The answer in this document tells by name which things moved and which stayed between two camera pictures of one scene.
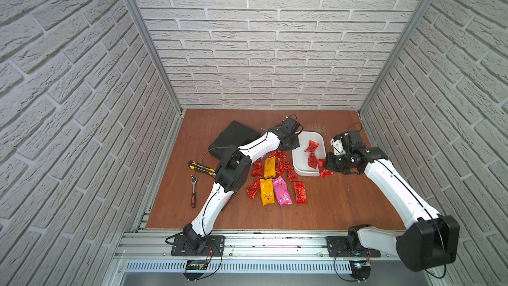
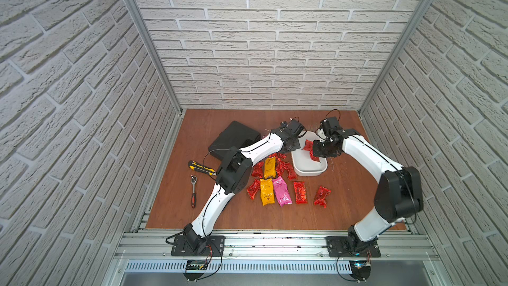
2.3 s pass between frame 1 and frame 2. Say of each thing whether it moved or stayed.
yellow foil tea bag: stayed
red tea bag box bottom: moved
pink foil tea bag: stayed
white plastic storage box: stayed
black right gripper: moved
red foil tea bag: stayed
